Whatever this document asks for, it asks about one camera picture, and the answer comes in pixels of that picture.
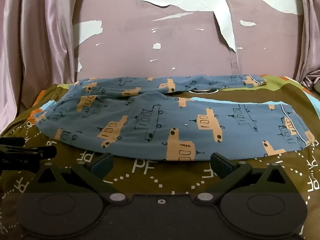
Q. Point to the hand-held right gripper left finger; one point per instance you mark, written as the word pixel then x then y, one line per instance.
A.
pixel 104 164

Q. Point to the olive printed bedsheet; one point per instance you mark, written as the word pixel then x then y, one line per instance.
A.
pixel 175 176

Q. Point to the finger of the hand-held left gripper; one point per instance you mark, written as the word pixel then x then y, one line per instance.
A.
pixel 32 150

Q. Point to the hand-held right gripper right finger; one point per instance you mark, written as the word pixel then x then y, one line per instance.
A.
pixel 218 163

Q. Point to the pink satin curtain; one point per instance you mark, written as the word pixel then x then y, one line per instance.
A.
pixel 37 35
pixel 310 35

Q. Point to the blue pants with boat print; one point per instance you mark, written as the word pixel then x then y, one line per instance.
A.
pixel 160 120

